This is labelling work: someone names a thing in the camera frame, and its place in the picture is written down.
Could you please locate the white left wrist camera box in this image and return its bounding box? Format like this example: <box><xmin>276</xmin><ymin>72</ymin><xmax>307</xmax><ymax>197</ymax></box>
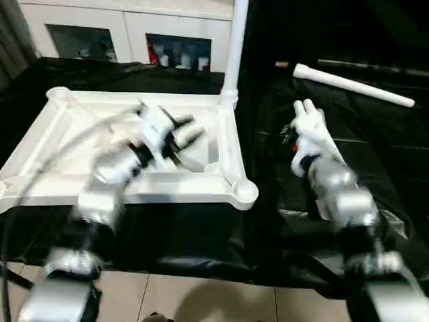
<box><xmin>137</xmin><ymin>104</ymin><xmax>176</xmax><ymax>168</ymax></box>

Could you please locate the white plastic table leg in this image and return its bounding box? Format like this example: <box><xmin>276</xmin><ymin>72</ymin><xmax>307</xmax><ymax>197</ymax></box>
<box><xmin>293</xmin><ymin>101</ymin><xmax>316</xmax><ymax>135</ymax></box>
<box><xmin>303</xmin><ymin>99</ymin><xmax>343</xmax><ymax>162</ymax></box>
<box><xmin>292</xmin><ymin>63</ymin><xmax>416</xmax><ymax>109</ymax></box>
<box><xmin>220</xmin><ymin>0</ymin><xmax>250</xmax><ymax>105</ymax></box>

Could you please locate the white glass-door cabinet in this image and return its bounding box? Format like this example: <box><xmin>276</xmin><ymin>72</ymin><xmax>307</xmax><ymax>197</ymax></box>
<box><xmin>19</xmin><ymin>0</ymin><xmax>235</xmax><ymax>73</ymax></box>

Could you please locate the black metal rail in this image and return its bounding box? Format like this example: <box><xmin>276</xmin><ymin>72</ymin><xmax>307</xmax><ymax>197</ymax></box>
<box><xmin>315</xmin><ymin>59</ymin><xmax>429</xmax><ymax>73</ymax></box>

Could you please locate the black mat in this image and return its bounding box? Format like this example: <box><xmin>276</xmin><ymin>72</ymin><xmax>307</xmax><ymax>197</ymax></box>
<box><xmin>0</xmin><ymin>57</ymin><xmax>429</xmax><ymax>296</ymax></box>

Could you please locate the white plastic table top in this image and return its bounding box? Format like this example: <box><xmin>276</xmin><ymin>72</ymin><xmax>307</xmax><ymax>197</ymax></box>
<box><xmin>0</xmin><ymin>86</ymin><xmax>260</xmax><ymax>213</ymax></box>

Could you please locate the grey curtain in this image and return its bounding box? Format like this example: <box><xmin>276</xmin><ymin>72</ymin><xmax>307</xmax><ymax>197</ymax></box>
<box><xmin>0</xmin><ymin>0</ymin><xmax>38</xmax><ymax>74</ymax></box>

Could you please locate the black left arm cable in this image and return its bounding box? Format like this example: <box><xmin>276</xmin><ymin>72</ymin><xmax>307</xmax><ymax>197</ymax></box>
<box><xmin>0</xmin><ymin>111</ymin><xmax>145</xmax><ymax>322</ymax></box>

